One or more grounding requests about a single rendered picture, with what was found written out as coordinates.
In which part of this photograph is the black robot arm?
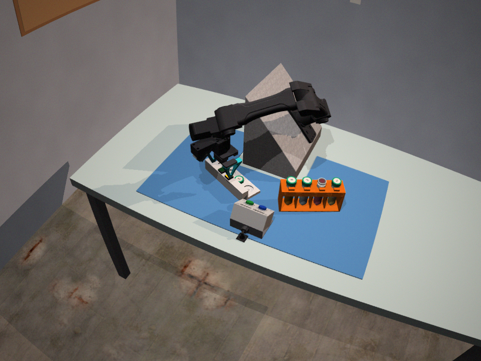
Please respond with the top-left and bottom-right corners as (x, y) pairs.
(189, 81), (331, 162)

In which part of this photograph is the blue bench mat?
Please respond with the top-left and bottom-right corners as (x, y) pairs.
(136, 135), (389, 279)

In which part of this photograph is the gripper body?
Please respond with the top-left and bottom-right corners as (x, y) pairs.
(213, 136), (238, 168)

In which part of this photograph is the white cap tray with round nests and two lamps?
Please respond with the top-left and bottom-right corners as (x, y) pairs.
(205, 158), (260, 200)

